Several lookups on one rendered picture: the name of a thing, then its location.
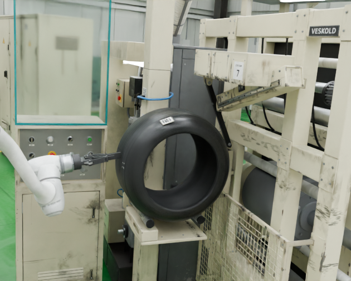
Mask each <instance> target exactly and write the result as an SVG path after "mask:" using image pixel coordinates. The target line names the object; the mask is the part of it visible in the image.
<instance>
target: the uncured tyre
mask: <svg viewBox="0 0 351 281"><path fill-rule="evenodd" d="M169 117H172V118H173V120H174V121H173V122H170V123H168V124H165V125H163V124H162V123H161V122H160V120H162V119H165V118H169ZM181 133H190V135H191V136H192V138H193V140H194V143H195V145H196V161H195V164H194V166H193V169H192V171H191V172H190V174H189V175H188V177H187V178H186V179H185V180H184V181H183V182H182V183H180V184H179V185H177V186H175V187H173V188H170V189H167V190H152V189H149V188H146V187H145V184H144V168H145V164H146V162H147V159H148V157H149V155H150V154H151V152H152V150H153V149H154V148H155V147H156V146H157V145H158V144H159V143H160V142H161V141H163V140H165V139H166V138H168V137H170V136H173V135H176V134H181ZM118 147H119V148H117V151H116V152H121V158H119V159H116V160H115V169H116V175H117V178H118V181H119V183H120V185H121V187H122V189H123V191H124V192H125V194H126V195H127V197H128V198H129V200H130V201H131V202H132V204H133V205H134V206H135V207H136V208H137V209H138V210H139V211H140V212H142V213H143V214H145V215H147V216H149V217H151V218H153V219H156V220H159V221H165V222H179V221H184V220H188V219H191V218H193V217H195V216H197V215H199V214H201V213H202V212H204V211H205V210H207V209H208V208H209V207H210V206H211V205H212V204H213V203H214V202H215V201H216V200H217V198H218V197H219V195H220V194H221V192H222V190H223V188H224V186H225V184H226V181H227V177H228V173H229V168H230V158H229V153H228V149H227V146H226V143H225V140H224V139H223V137H222V135H221V134H220V132H219V131H218V129H217V128H216V127H215V126H214V125H213V124H212V123H210V122H209V121H208V120H206V119H205V118H202V117H200V116H198V115H196V114H193V113H191V112H189V111H187V110H184V109H180V108H161V109H156V110H153V111H151V112H148V113H146V114H144V115H142V116H141V117H140V118H138V119H137V120H136V121H134V122H133V123H132V124H131V125H130V126H129V128H128V129H127V130H126V131H125V133H124V134H123V136H122V138H121V140H120V142H119V145H118ZM123 161H124V162H125V167H124V170H123V169H122V162H123Z"/></svg>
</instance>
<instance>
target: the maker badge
mask: <svg viewBox="0 0 351 281"><path fill-rule="evenodd" d="M339 27H340V25H330V26H310V28H309V36H339Z"/></svg>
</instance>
